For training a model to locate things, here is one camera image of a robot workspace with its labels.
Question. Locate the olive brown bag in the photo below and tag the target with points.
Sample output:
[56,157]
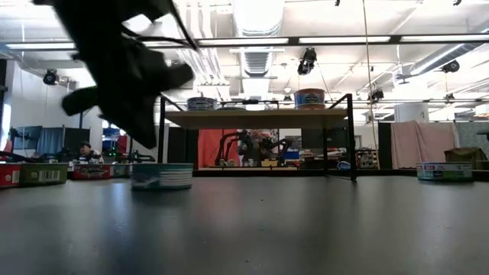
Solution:
[464,154]

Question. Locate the blue background screen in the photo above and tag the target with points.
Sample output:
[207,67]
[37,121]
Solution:
[28,137]

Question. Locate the teal label tin can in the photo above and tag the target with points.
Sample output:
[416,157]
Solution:
[121,170]

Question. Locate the green label tin can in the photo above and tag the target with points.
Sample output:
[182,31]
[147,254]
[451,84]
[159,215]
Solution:
[43,175]

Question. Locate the silver can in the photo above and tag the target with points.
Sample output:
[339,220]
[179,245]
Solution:
[202,104]

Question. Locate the black background robot arm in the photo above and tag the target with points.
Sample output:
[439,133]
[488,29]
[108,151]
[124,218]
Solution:
[273,146]

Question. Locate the white round column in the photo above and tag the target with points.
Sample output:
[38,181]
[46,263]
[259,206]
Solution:
[410,112]

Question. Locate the black table mat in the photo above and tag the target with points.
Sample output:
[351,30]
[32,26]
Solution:
[267,237]

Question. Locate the red fish-print tin can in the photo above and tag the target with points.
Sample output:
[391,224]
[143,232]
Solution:
[91,172]

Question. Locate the silver ventilation duct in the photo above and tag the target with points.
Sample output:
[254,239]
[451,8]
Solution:
[258,19]

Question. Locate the pale teal tin can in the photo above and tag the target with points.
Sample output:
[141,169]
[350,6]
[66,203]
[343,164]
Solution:
[162,177]
[444,172]

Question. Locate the wooden shelf black metal legs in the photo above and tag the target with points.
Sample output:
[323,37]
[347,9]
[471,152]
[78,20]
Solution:
[260,119]

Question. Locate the pink cloth cover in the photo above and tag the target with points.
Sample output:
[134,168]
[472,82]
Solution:
[420,141]

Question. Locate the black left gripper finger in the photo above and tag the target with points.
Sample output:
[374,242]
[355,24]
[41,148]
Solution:
[179,77]
[80,101]

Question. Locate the black ceiling spotlight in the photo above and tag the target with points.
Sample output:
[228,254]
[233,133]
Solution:
[451,66]
[376,94]
[50,78]
[307,61]

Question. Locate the person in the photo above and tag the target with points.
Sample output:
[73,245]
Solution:
[255,136]
[88,152]

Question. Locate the orange red curtain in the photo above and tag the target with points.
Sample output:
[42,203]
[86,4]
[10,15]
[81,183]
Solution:
[208,143]

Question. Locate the red tin can white patch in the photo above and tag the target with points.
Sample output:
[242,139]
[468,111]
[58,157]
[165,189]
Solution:
[8,175]

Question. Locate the white blue round object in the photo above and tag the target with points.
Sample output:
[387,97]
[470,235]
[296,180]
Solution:
[344,165]

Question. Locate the black overhead beam light strips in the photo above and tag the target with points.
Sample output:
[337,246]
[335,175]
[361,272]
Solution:
[292,40]

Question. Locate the yellow box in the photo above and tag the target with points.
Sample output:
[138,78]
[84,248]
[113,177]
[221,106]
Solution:
[269,163]

